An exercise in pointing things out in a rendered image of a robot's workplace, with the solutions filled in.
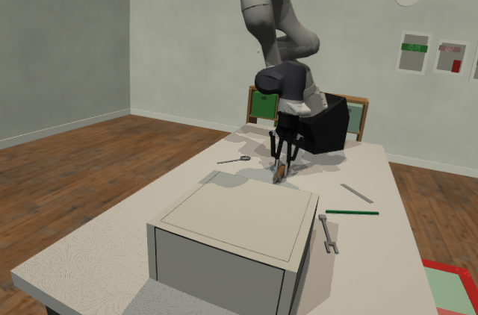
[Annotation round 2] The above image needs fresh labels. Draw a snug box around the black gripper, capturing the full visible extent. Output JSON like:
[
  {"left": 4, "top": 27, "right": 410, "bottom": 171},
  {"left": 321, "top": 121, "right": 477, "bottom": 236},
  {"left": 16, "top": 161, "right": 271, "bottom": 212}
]
[{"left": 269, "top": 111, "right": 304, "bottom": 178}]

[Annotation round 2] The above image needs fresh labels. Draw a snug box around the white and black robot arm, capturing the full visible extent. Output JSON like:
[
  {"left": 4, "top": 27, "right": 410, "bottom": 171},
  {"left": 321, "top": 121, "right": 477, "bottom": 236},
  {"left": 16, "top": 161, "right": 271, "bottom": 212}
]
[{"left": 240, "top": 0, "right": 328, "bottom": 118}]

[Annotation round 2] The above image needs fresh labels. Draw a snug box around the grey wrench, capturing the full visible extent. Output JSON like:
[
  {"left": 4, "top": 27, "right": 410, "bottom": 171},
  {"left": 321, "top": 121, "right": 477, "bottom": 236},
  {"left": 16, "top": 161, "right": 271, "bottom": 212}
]
[{"left": 319, "top": 214, "right": 338, "bottom": 254}]

